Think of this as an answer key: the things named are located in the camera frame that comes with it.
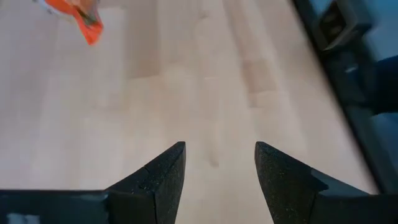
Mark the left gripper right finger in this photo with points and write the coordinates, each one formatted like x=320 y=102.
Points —
x=286 y=186

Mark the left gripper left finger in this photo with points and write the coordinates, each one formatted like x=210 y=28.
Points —
x=155 y=193

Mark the orange Maruchan ramen pack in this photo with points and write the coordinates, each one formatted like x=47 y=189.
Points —
x=87 y=21

